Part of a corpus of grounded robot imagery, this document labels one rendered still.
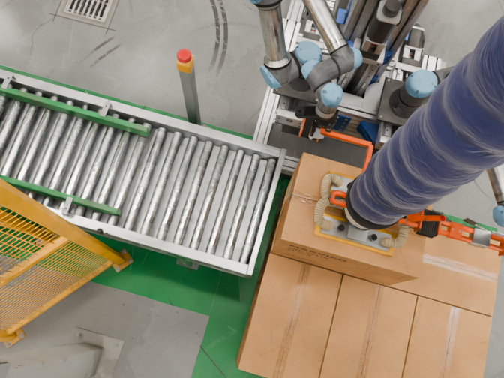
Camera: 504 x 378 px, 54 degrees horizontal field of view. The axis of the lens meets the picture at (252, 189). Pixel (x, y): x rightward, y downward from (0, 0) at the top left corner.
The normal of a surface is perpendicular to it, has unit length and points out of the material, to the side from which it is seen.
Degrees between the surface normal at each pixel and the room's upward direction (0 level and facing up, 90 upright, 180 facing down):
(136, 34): 0
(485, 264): 0
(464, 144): 71
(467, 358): 0
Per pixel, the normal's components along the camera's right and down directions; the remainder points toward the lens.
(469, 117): -0.79, 0.45
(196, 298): 0.05, -0.25
